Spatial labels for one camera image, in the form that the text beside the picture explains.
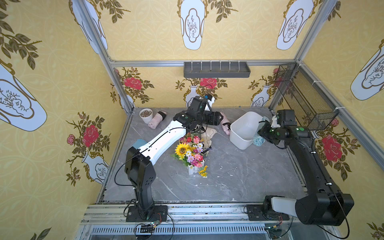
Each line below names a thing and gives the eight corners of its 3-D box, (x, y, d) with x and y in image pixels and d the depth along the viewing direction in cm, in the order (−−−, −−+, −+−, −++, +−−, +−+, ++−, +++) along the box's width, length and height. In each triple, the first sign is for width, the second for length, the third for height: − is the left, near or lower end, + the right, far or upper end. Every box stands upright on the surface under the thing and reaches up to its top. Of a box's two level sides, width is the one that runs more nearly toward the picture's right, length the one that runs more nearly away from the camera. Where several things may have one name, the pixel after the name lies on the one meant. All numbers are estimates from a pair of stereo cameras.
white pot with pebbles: (140, 124, 113) (137, 117, 107) (143, 115, 119) (140, 108, 113) (152, 124, 113) (150, 117, 107) (154, 114, 119) (152, 108, 113)
